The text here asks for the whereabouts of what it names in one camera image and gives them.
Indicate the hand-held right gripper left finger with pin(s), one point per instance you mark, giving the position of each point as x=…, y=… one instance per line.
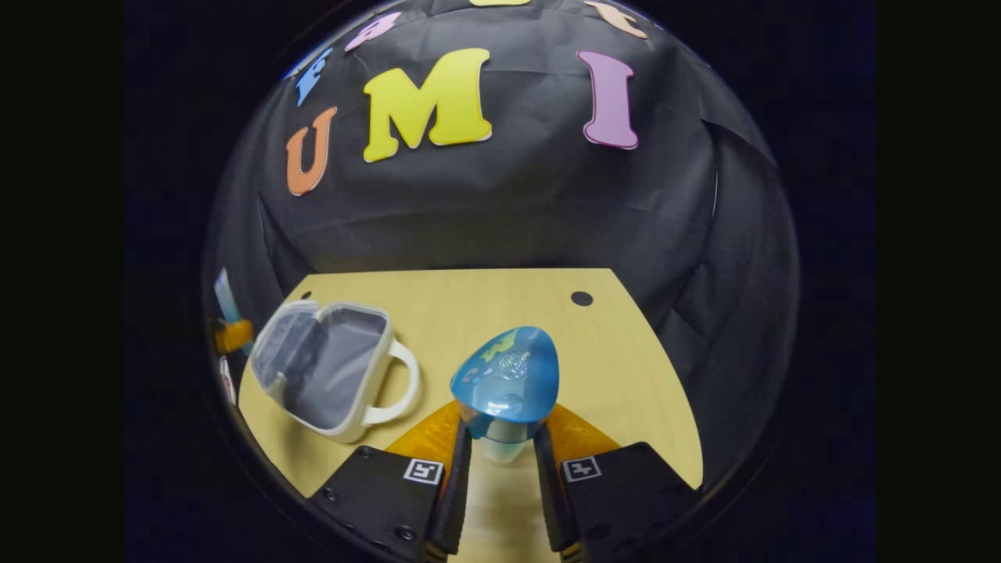
x=457, y=500

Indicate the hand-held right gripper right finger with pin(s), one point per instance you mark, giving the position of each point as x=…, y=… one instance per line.
x=550, y=500

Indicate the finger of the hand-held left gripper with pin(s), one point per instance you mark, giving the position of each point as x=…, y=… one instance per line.
x=233, y=336

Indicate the small pale blue tube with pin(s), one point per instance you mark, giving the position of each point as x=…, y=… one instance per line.
x=227, y=297

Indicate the white suitcase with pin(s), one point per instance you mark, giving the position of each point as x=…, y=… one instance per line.
x=328, y=367

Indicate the blue cap bottle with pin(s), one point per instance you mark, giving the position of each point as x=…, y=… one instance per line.
x=508, y=375

